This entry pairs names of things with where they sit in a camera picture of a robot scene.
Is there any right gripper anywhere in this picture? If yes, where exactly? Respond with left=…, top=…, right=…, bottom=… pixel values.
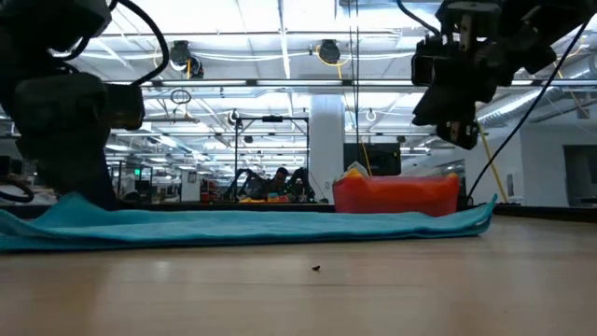
left=411, top=0, right=515, bottom=151

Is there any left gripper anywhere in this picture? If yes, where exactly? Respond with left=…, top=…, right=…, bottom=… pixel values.
left=15, top=72, right=118, bottom=211

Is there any blue microfiber towel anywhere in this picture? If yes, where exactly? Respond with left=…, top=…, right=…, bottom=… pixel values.
left=0, top=190, right=498, bottom=254

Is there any black monitor screen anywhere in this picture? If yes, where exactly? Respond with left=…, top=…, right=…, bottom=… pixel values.
left=342, top=142, right=403, bottom=177

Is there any red plastic bin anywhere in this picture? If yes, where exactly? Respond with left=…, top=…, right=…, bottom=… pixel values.
left=332, top=172, right=462, bottom=218

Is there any white cabinet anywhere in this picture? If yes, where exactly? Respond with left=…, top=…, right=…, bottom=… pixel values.
left=180, top=168, right=201, bottom=203

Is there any white building column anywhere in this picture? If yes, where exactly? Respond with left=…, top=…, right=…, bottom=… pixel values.
left=308, top=92, right=346, bottom=203

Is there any person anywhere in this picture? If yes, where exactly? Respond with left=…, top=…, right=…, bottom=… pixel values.
left=270, top=166, right=291, bottom=195

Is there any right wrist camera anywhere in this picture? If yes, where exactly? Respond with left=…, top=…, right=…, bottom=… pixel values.
left=410, top=39, right=439, bottom=88

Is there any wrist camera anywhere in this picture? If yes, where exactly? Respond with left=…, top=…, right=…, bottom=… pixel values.
left=410, top=39, right=439, bottom=88
left=104, top=82, right=146, bottom=132

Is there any black looped cable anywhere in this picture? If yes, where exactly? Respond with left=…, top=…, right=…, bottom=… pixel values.
left=0, top=175, right=36, bottom=203

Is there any long yellow cable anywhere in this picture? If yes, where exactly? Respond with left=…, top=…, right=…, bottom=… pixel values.
left=478, top=121, right=511, bottom=204

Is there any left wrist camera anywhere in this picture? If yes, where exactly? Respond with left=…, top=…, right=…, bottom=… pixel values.
left=104, top=82, right=146, bottom=132

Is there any black right camera cable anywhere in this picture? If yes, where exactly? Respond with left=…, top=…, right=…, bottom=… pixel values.
left=396, top=0, right=442, bottom=36

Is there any black camera cable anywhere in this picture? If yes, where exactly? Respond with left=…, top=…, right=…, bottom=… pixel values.
left=49, top=0, right=171, bottom=88
left=396, top=0, right=442, bottom=36

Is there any silver air duct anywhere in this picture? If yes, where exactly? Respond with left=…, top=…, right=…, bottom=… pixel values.
left=478, top=60, right=597, bottom=130

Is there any black left camera cable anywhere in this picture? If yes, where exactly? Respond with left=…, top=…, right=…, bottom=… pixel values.
left=49, top=0, right=171, bottom=88

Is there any black background gantry frame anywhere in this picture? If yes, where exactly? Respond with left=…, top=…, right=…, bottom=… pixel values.
left=234, top=114, right=312, bottom=188

